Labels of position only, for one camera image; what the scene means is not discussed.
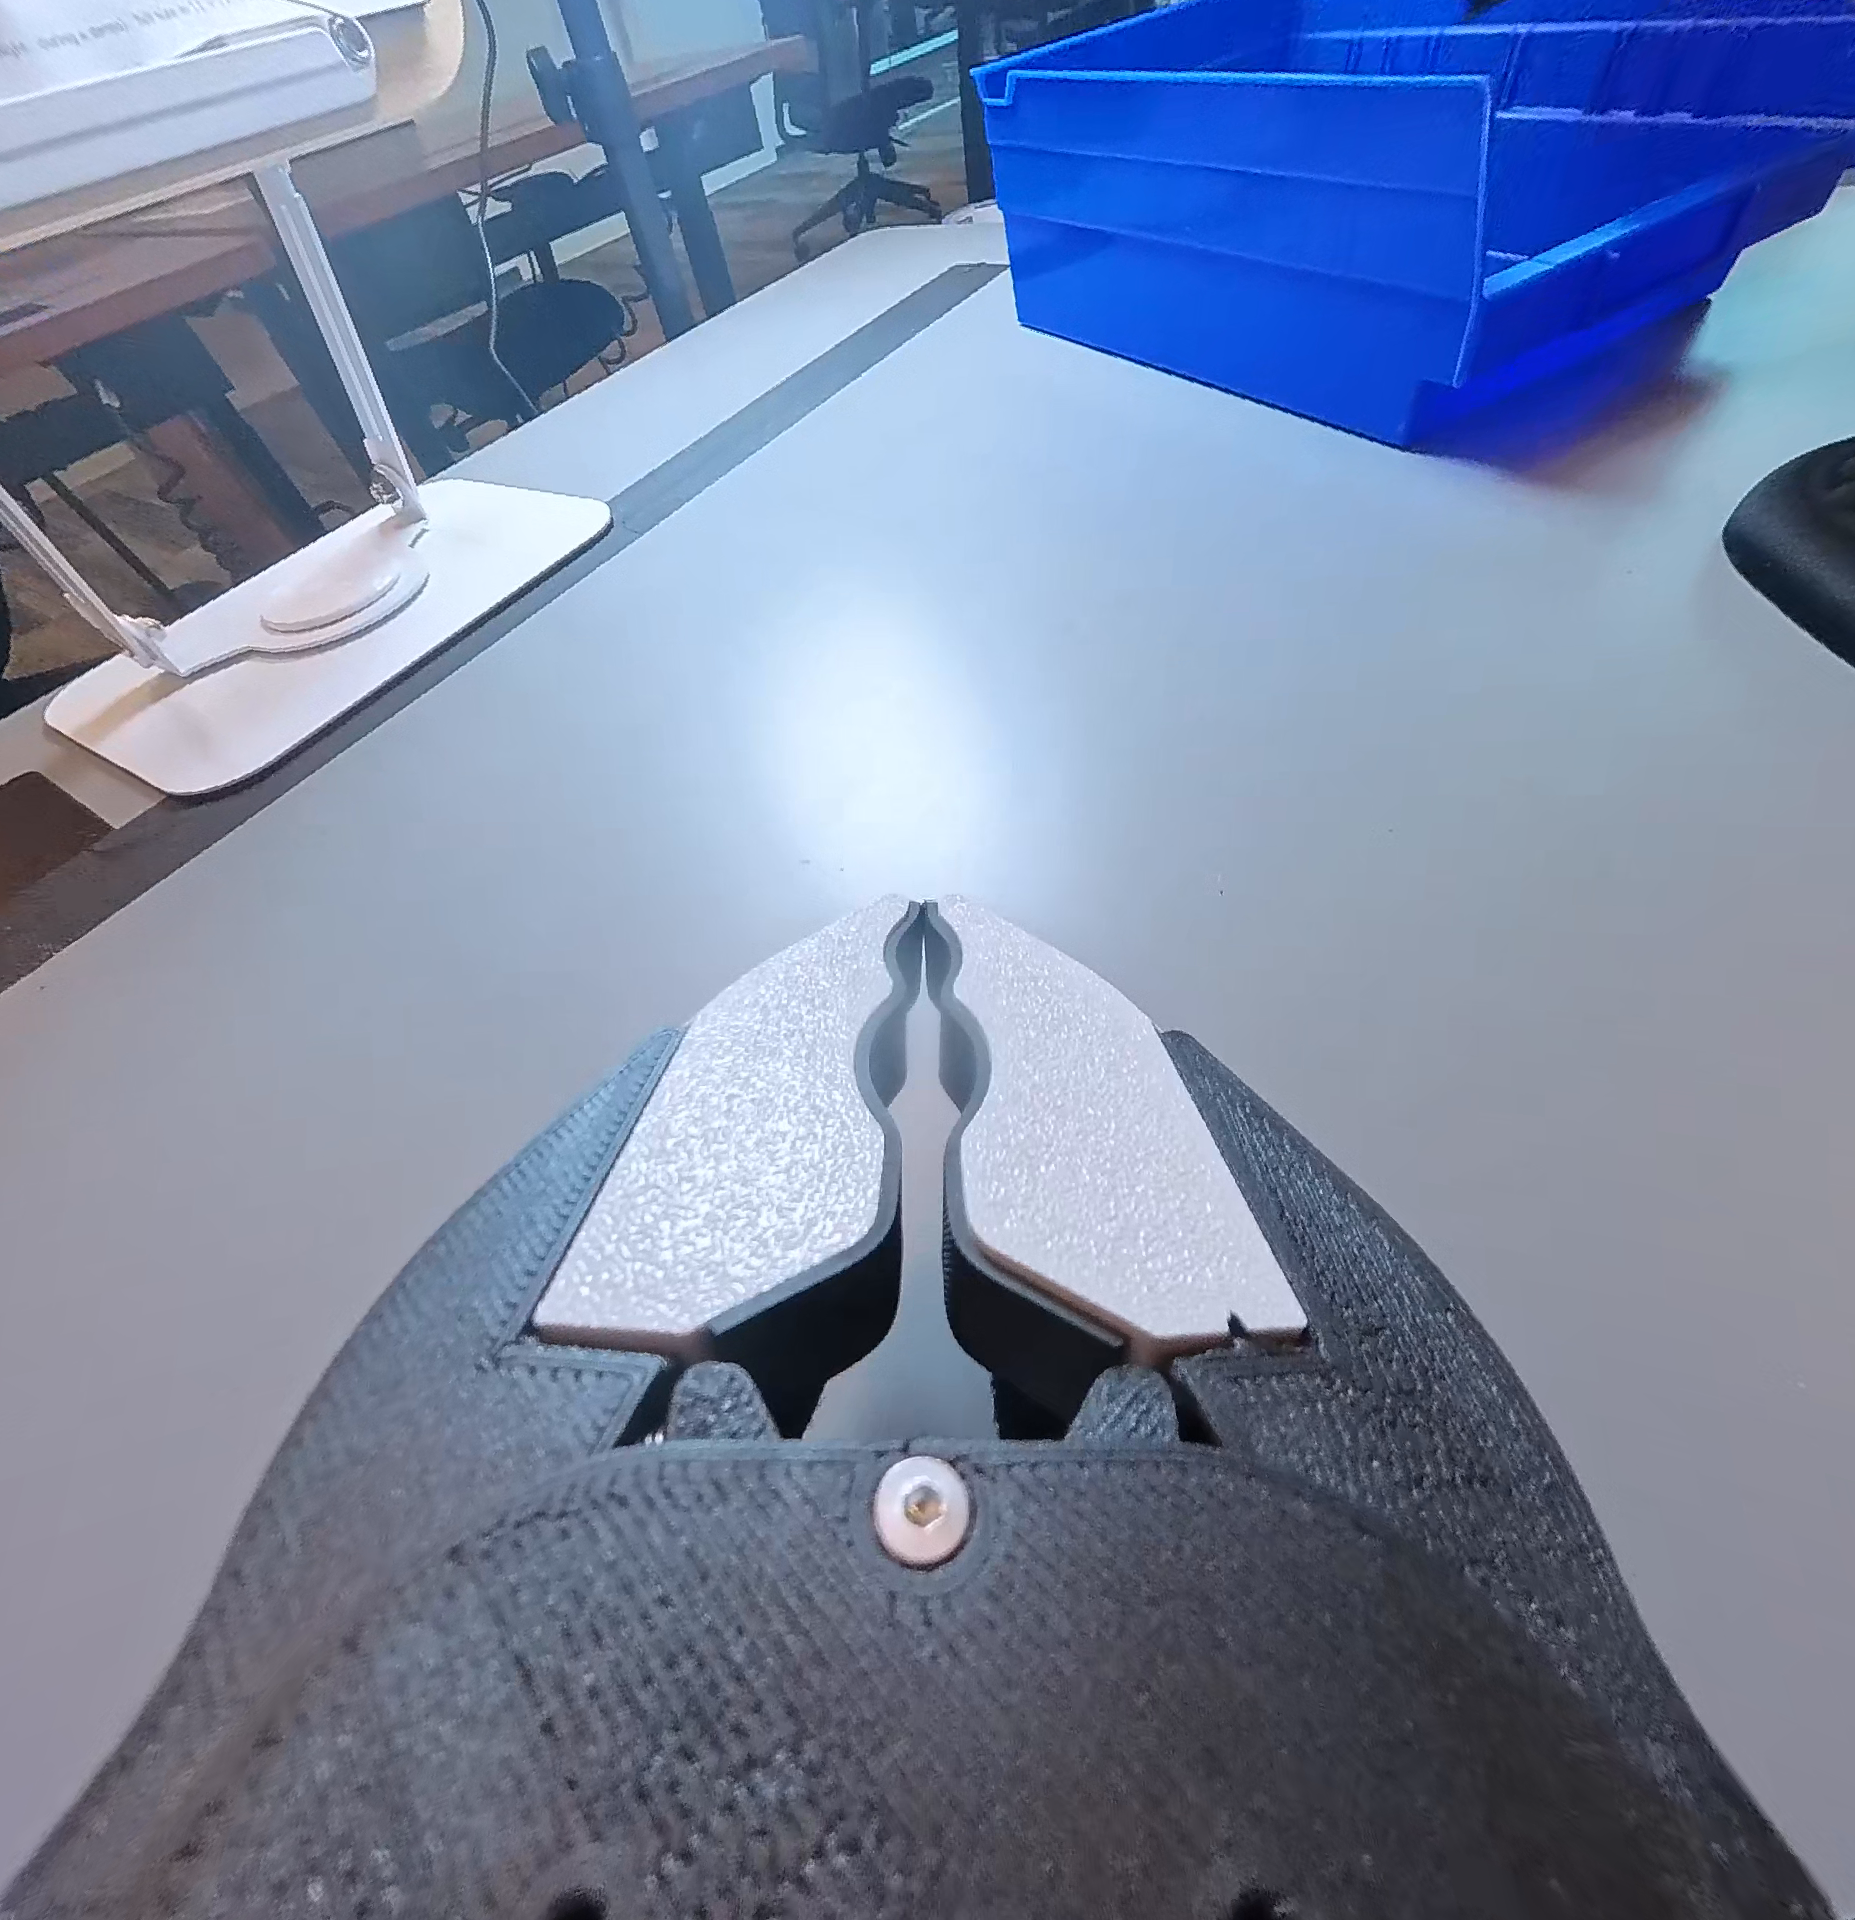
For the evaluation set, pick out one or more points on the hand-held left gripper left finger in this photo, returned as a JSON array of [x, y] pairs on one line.
[[733, 1169]]

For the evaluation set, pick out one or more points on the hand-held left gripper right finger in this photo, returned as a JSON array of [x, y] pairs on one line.
[[1122, 1187]]

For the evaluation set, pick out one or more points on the blue plastic bin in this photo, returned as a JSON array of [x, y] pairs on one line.
[[1245, 226]]

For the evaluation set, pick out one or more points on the white document stand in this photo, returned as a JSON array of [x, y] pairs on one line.
[[463, 538]]

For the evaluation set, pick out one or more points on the black office chair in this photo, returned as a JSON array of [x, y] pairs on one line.
[[554, 321], [869, 115]]

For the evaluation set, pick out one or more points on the black mesh wrist rest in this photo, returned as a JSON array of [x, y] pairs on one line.
[[1828, 538]]

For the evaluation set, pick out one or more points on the wooden desk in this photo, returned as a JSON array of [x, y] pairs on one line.
[[717, 77]]

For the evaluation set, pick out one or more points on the printed instruction sheet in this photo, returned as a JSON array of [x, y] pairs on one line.
[[89, 52]]

